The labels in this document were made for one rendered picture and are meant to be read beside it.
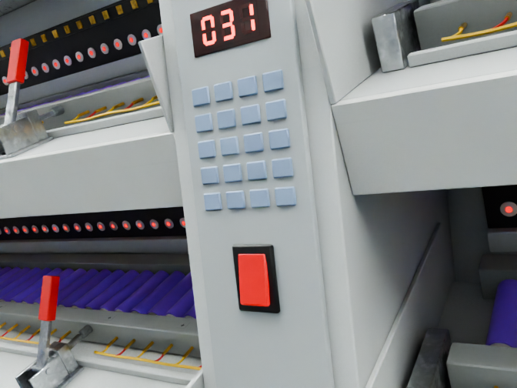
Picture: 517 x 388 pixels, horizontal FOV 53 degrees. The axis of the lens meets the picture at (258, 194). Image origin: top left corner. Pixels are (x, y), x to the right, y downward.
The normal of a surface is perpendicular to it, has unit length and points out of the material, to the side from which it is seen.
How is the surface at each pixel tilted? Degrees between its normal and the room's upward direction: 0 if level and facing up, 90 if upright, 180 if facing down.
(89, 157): 109
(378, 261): 90
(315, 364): 90
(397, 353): 90
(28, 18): 90
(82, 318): 19
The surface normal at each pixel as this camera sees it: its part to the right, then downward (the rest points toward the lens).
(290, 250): -0.54, 0.11
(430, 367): -0.28, -0.90
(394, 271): 0.84, -0.07
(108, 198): -0.47, 0.43
